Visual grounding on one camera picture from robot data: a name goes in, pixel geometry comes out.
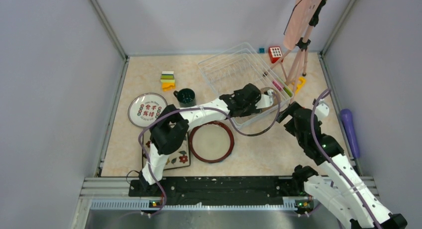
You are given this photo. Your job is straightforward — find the brown speckled ceramic bowl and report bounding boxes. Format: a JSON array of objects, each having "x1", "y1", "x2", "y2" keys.
[{"x1": 260, "y1": 87, "x2": 280, "y2": 98}]

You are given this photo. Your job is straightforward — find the red-rimmed cream round plate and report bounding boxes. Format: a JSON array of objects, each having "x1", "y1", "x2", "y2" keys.
[{"x1": 189, "y1": 121, "x2": 235, "y2": 163}]

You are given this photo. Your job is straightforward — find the dark green ceramic mug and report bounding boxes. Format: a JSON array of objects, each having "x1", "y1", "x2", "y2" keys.
[{"x1": 173, "y1": 88, "x2": 197, "y2": 108}]

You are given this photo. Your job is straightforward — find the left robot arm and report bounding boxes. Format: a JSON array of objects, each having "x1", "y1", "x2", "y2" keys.
[{"x1": 139, "y1": 83, "x2": 273, "y2": 196}]

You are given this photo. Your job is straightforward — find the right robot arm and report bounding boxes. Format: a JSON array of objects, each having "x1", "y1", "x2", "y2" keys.
[{"x1": 277, "y1": 102, "x2": 408, "y2": 229}]

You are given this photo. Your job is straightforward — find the pink green toy brick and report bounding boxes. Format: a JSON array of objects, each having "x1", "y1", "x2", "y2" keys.
[{"x1": 272, "y1": 80, "x2": 293, "y2": 97}]

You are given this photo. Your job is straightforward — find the yellow toy block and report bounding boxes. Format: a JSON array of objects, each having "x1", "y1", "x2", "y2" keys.
[{"x1": 295, "y1": 77, "x2": 307, "y2": 95}]

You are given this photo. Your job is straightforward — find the red toy calculator block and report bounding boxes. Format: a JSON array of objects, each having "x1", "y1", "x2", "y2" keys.
[{"x1": 268, "y1": 46, "x2": 283, "y2": 64}]

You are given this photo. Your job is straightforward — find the stacked colourful toy blocks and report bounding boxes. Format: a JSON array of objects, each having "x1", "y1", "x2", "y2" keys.
[{"x1": 160, "y1": 71, "x2": 176, "y2": 92}]

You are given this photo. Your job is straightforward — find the pink tripod stand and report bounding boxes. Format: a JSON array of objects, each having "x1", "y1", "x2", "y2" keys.
[{"x1": 270, "y1": 22, "x2": 315, "y2": 87}]

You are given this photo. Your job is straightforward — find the square floral ceramic plate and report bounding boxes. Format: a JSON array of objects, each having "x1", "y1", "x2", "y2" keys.
[{"x1": 142, "y1": 130, "x2": 191, "y2": 170}]

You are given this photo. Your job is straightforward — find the round white plate red lettering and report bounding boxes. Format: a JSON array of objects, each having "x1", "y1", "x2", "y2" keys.
[{"x1": 128, "y1": 93, "x2": 167, "y2": 127}]

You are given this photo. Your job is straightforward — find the pink perforated board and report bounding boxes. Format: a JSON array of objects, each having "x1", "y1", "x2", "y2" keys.
[{"x1": 283, "y1": 0, "x2": 322, "y2": 51}]

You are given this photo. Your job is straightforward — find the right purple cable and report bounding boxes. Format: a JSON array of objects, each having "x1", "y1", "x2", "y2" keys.
[{"x1": 297, "y1": 88, "x2": 380, "y2": 229}]

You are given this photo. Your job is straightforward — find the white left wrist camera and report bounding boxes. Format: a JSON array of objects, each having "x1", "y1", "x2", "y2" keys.
[{"x1": 255, "y1": 94, "x2": 275, "y2": 112}]

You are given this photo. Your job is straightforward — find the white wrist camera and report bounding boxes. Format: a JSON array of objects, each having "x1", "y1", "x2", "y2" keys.
[
  {"x1": 315, "y1": 100, "x2": 330, "y2": 121},
  {"x1": 255, "y1": 94, "x2": 275, "y2": 112}
]

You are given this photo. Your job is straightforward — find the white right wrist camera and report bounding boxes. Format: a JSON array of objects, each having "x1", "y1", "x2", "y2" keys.
[{"x1": 315, "y1": 100, "x2": 330, "y2": 121}]

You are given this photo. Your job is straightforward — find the white wire dish rack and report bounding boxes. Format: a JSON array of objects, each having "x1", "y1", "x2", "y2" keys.
[{"x1": 195, "y1": 43, "x2": 292, "y2": 109}]

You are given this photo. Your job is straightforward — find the purple handle tool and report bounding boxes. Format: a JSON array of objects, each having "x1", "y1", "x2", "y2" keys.
[{"x1": 340, "y1": 109, "x2": 360, "y2": 158}]

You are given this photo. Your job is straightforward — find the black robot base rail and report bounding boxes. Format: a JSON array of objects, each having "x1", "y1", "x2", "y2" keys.
[{"x1": 129, "y1": 176, "x2": 309, "y2": 197}]

